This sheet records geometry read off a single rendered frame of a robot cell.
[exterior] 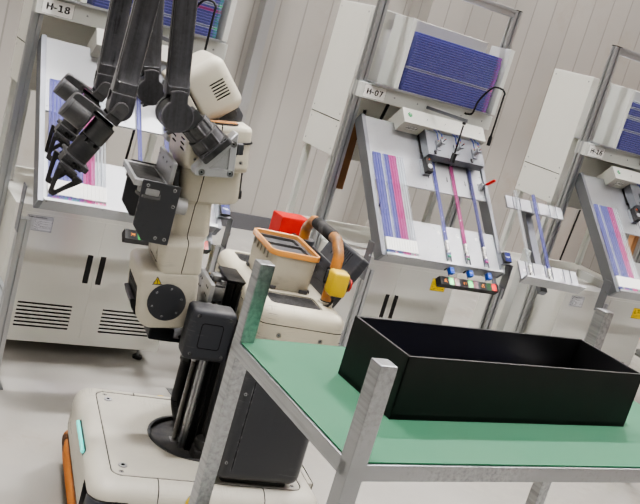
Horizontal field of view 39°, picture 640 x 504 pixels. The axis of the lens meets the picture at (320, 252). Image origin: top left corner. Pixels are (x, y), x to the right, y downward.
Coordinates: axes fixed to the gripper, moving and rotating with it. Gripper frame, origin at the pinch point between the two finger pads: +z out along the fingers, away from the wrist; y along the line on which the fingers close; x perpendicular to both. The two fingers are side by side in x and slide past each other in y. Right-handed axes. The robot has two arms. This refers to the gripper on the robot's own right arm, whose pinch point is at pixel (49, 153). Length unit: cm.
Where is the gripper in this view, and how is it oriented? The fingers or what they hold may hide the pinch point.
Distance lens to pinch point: 267.8
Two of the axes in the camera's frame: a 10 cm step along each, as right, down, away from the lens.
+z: -6.4, 7.6, 0.4
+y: 3.2, 3.1, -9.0
